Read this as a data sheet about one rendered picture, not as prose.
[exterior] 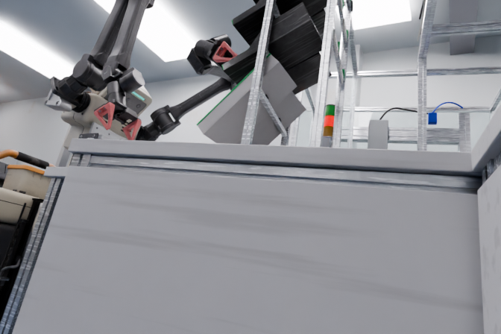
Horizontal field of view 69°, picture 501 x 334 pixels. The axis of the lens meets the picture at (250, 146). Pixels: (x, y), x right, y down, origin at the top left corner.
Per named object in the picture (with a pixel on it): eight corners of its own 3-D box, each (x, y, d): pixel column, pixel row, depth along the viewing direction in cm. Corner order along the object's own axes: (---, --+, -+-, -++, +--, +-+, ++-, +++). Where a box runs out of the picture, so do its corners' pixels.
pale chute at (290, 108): (224, 153, 113) (217, 144, 115) (244, 167, 123) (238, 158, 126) (291, 89, 109) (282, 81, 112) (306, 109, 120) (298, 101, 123)
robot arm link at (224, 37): (200, 76, 132) (186, 57, 133) (224, 66, 138) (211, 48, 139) (211, 57, 122) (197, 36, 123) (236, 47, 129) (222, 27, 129)
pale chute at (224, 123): (203, 134, 100) (196, 124, 102) (228, 151, 110) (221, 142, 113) (279, 61, 96) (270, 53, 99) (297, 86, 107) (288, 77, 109)
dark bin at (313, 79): (240, 96, 119) (235, 79, 122) (259, 113, 129) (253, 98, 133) (319, 53, 110) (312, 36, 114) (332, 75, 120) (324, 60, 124)
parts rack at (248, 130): (229, 174, 85) (276, -77, 112) (271, 209, 117) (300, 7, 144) (320, 181, 78) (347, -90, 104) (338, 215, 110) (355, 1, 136)
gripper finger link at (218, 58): (250, 58, 117) (230, 51, 123) (239, 45, 112) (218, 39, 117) (239, 76, 117) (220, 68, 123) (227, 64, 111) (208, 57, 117)
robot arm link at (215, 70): (235, 86, 171) (223, 68, 172) (245, 79, 169) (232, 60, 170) (197, 77, 129) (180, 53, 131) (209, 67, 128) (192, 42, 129)
